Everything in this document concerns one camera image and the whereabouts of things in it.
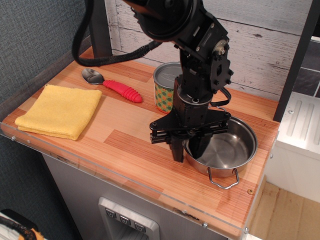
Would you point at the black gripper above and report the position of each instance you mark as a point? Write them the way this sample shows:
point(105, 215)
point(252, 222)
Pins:
point(190, 119)

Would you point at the stainless steel pot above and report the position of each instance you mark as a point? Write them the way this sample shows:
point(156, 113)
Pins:
point(226, 153)

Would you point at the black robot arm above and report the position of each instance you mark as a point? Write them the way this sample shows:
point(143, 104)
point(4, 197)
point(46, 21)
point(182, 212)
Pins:
point(203, 45)

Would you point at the clear acrylic edge guard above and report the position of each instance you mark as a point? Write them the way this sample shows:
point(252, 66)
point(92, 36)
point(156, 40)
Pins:
point(147, 170)

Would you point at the peas and carrots toy can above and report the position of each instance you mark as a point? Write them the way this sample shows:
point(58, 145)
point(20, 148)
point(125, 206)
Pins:
point(164, 80)

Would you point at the silver dispenser panel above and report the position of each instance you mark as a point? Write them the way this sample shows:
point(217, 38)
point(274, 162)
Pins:
point(122, 223)

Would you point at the white toy sink unit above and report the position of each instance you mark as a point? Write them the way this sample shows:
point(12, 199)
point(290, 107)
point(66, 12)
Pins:
point(294, 162)

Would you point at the grey toy fridge cabinet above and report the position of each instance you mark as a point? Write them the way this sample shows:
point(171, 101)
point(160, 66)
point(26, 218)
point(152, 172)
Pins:
point(81, 192)

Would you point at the yellow folded cloth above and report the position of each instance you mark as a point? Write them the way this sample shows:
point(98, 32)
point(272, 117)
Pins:
point(61, 112)

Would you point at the orange object bottom left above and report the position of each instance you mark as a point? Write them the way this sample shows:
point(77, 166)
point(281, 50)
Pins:
point(30, 234)

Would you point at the spoon with red handle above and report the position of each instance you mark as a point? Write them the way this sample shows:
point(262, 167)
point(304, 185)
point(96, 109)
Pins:
point(93, 77)

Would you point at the dark grey left post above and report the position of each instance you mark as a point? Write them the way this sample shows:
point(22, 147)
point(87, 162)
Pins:
point(99, 30)

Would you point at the dark grey post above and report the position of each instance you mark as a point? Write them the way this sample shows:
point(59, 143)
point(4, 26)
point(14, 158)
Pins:
point(99, 30)
point(306, 35)

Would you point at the dark grey right post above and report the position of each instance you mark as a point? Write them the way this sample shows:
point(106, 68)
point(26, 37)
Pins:
point(306, 35)

